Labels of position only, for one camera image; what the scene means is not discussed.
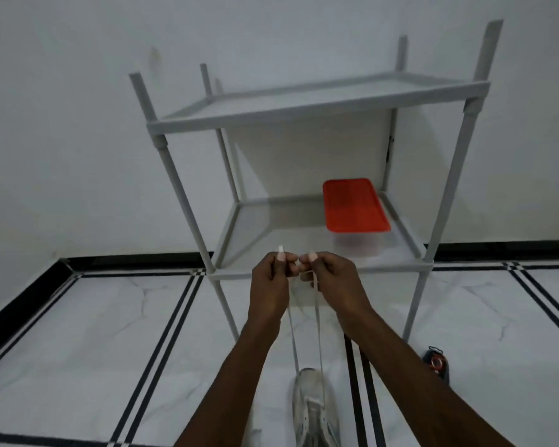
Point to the person's right hand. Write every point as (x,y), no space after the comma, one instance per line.
(340,283)

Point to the grey metal shelf rack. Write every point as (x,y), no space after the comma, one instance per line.
(317,107)

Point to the person's left forearm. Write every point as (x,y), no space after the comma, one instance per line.
(223,391)

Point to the person's left hand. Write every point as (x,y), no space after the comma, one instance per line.
(270,293)

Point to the black shoe polish container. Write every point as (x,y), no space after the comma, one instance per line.
(438,363)

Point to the red plastic lid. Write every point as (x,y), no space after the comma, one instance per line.
(354,204)

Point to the white sneaker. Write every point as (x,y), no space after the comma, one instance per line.
(314,414)

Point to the person's right forearm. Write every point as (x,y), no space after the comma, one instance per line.
(419,391)

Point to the white shoelace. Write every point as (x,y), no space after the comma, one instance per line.
(303,330)

